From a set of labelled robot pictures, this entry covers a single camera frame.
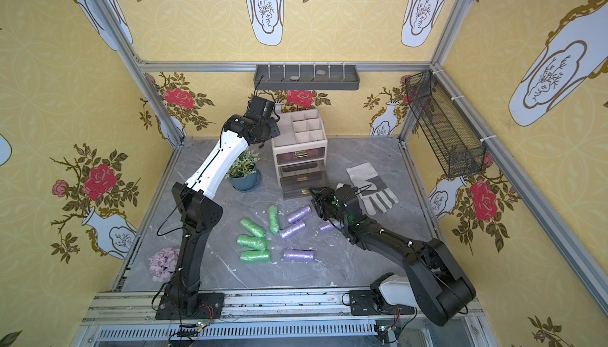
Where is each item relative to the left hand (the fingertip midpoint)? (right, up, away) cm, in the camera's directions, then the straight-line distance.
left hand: (277, 129), depth 90 cm
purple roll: (+6, -38, -2) cm, 38 cm away
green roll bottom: (-6, -45, -9) cm, 46 cm away
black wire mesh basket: (+65, -9, -6) cm, 66 cm away
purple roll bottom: (+9, -45, -8) cm, 46 cm away
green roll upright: (-2, -34, +1) cm, 35 cm away
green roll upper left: (-9, -37, -2) cm, 38 cm away
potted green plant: (-12, -17, 0) cm, 21 cm away
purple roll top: (+8, -33, +2) cm, 34 cm away
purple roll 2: (+20, -36, 0) cm, 41 cm away
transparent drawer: (+7, -20, +6) cm, 22 cm away
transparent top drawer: (+9, -10, -2) cm, 14 cm away
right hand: (+11, -24, -7) cm, 28 cm away
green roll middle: (-6, -41, -7) cm, 42 cm away
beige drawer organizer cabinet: (+9, 0, +2) cm, 9 cm away
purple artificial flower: (-33, -44, -17) cm, 57 cm away
